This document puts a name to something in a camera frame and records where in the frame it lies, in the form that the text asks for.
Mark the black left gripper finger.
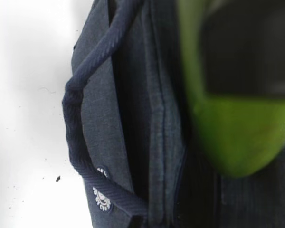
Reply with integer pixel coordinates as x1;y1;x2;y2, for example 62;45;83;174
200;0;285;97

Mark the navy blue lunch bag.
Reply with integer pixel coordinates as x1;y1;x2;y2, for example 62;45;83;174
62;0;285;228

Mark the green cucumber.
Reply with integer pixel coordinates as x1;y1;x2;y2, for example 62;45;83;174
177;0;285;177

